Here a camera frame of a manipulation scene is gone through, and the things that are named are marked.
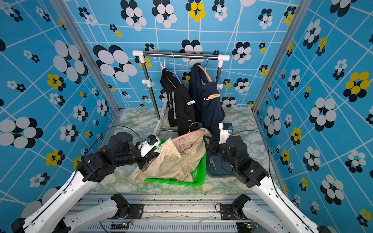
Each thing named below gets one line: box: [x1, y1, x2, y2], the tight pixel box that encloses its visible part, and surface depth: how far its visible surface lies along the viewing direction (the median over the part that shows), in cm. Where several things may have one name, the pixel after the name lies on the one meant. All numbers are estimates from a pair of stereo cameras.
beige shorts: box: [128, 128, 212, 184], surface depth 78 cm
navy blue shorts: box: [188, 62, 225, 137], surface depth 77 cm
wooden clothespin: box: [203, 93, 221, 101], surface depth 68 cm
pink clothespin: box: [208, 157, 217, 170], surface depth 91 cm
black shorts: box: [159, 67, 198, 137], surface depth 83 cm
